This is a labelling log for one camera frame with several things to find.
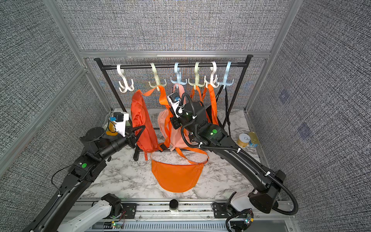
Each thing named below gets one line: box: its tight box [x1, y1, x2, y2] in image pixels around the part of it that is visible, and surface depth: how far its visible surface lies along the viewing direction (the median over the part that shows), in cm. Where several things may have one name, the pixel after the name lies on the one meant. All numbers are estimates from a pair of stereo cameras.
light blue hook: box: [170, 62, 188, 86], surface depth 68 cm
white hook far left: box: [116, 64, 134, 93], surface depth 65 cm
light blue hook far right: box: [216, 61, 235, 89], surface depth 67 cm
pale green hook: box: [148, 62, 167, 91], surface depth 66 cm
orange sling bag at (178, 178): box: [151, 146, 210, 193], surface depth 87 cm
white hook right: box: [203, 60, 220, 89], surface depth 67 cm
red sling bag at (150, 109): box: [130, 85, 172, 161], surface depth 64 cm
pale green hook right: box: [187, 61, 206, 90], surface depth 66 cm
